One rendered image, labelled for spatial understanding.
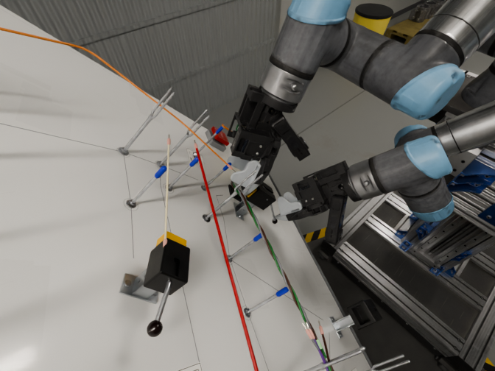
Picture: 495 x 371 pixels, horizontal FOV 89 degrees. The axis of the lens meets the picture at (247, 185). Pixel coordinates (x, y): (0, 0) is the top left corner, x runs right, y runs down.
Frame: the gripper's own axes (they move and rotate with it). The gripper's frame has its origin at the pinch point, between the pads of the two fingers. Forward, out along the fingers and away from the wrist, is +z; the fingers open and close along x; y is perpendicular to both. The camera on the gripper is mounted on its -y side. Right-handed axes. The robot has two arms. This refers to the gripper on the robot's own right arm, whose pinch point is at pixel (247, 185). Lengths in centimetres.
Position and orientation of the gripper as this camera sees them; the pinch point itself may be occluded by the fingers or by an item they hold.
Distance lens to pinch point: 54.4
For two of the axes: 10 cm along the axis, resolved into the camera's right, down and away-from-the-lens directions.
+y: -9.2, -1.6, -3.7
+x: 1.8, 6.5, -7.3
